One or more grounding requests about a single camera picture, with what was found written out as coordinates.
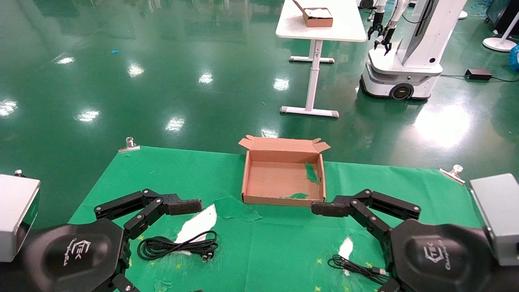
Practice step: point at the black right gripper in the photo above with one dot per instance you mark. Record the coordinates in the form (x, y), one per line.
(442, 259)

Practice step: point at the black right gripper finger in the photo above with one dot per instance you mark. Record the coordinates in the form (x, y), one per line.
(328, 209)

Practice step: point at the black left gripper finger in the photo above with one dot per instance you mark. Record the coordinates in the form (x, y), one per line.
(182, 206)

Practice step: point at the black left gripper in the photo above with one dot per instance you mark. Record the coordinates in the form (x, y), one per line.
(73, 259)

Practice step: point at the open brown cardboard box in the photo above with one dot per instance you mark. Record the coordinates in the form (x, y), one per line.
(275, 182)

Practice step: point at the small brown box with white contents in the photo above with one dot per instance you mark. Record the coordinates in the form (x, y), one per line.
(318, 21)

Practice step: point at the flat green scrap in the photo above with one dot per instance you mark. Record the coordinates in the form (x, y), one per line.
(298, 196)

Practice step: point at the long green scrap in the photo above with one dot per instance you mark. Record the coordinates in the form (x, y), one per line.
(311, 172)

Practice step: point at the white standing desk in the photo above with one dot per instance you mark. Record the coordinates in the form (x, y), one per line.
(344, 28)

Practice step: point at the white wheeled robot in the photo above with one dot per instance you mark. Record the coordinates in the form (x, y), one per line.
(421, 32)

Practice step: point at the black power adapter brick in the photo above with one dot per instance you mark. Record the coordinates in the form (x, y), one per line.
(478, 74)

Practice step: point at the white fan stand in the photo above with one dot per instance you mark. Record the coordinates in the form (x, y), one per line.
(496, 44)

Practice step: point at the blue bag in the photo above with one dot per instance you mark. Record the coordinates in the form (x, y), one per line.
(515, 59)

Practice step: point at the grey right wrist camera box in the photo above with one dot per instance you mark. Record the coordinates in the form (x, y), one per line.
(496, 219)

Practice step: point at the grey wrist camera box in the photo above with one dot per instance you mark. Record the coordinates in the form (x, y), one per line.
(496, 219)
(16, 215)

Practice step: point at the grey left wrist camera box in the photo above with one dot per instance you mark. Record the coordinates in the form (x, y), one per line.
(16, 215)

